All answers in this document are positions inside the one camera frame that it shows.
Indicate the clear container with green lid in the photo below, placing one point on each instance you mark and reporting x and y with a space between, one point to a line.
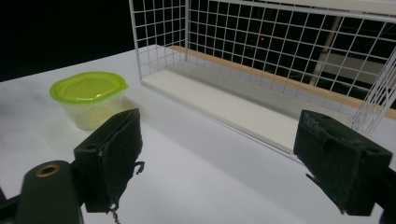
88 96

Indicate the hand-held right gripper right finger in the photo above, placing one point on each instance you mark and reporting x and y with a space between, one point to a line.
339 161

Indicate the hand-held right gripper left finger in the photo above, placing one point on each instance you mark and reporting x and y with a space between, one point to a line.
109 155

